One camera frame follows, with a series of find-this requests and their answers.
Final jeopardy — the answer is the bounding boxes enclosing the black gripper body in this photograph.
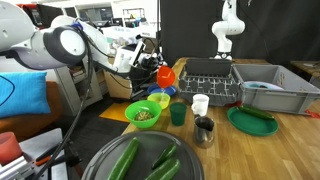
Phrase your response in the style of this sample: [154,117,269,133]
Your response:
[140,56,161,76]

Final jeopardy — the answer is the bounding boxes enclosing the orange plastic bowl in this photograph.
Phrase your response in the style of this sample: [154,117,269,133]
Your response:
[156,65,177,90]

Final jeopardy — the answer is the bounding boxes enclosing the blue bowl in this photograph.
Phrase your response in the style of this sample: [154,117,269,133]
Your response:
[146,83,178,98]

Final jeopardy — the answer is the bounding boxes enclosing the yellow plastic bowl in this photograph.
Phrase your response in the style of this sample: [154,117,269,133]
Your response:
[146,92,172,111]

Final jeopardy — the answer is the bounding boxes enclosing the bright green plastic bowl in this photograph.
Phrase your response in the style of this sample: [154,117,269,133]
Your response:
[124,99,163,130]

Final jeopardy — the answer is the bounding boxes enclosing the light blue plate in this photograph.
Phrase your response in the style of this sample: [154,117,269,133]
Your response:
[243,80,285,92]

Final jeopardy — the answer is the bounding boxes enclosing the dark green plastic plate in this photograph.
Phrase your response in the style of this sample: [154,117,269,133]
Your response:
[226,105,280,137]

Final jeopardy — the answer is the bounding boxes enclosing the black office chair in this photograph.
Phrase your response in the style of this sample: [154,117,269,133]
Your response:
[127,66,158,101]

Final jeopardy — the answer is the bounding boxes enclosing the pale green beans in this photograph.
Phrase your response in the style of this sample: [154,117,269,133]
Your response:
[133,110,156,122]

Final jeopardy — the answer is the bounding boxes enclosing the dark green plastic cup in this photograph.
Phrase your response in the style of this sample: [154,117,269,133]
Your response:
[169,101,189,127]

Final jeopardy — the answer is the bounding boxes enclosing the grey dish rack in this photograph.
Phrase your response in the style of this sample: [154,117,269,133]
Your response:
[178,57,243,107]

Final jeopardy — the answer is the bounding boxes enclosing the white cup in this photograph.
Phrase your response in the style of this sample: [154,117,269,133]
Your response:
[190,93,211,117]

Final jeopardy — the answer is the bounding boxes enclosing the orange floor mat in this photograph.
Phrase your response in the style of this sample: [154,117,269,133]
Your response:
[98,102,132,124]

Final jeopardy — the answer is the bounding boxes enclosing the grey round tray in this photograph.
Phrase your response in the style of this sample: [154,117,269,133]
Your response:
[80,129,205,180]

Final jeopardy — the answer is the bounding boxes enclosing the stainless steel cup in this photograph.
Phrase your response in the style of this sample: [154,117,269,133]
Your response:
[192,114,216,150]

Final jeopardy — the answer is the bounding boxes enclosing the small green cucumber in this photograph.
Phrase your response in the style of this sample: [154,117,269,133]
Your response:
[151,142,178,170]

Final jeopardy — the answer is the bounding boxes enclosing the grey glass door cabinet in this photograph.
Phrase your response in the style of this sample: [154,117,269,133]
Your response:
[54,64,105,118]

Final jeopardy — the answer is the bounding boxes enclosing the large green cucumber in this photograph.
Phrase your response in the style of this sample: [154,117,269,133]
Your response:
[144,157,182,180]
[106,137,140,180]

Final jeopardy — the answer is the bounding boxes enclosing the slim dark green cucumber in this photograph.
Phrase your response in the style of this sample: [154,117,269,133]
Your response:
[238,104,276,121]

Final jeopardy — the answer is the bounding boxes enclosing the black orange pliers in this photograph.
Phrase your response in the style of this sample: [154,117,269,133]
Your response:
[34,137,83,168]

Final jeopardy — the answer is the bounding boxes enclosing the grey plastic bin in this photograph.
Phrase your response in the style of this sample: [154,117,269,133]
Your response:
[231,63,320,116]

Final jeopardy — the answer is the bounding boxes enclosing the blue pillow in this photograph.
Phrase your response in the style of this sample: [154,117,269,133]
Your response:
[0,71,52,120]

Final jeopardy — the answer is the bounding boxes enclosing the orange sofa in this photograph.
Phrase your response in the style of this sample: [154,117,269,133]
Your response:
[0,81,65,143]

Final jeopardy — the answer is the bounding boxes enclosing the red flat object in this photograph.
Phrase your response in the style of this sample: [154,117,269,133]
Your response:
[304,109,320,120]

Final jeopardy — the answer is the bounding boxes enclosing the pink cup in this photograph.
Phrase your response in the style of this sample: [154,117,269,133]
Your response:
[0,131,24,165]

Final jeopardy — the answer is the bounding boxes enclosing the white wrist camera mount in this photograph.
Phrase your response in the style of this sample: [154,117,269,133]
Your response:
[113,39,148,75]

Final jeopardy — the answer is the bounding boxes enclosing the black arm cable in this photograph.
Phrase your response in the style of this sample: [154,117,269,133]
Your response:
[32,28,98,180]

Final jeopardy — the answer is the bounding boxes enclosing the dark wall monitor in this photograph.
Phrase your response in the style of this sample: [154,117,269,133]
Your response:
[35,3,65,30]

